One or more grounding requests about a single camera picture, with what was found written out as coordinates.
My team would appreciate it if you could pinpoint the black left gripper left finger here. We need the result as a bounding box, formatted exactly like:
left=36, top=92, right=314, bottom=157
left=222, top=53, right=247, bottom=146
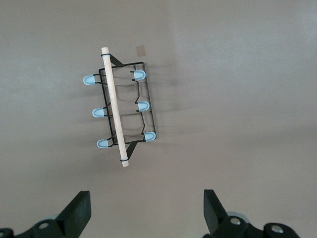
left=0, top=190, right=92, bottom=238

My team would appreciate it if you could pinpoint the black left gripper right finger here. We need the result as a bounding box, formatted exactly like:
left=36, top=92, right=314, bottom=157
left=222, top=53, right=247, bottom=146
left=203, top=189, right=301, bottom=238

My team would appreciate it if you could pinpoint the black wire cup holder rack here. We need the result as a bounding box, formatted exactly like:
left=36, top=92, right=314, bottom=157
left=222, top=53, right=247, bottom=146
left=82, top=46, right=157, bottom=168

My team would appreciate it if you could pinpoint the brown table cover sheet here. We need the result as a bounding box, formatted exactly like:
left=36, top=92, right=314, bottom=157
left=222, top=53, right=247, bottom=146
left=0, top=0, right=317, bottom=238

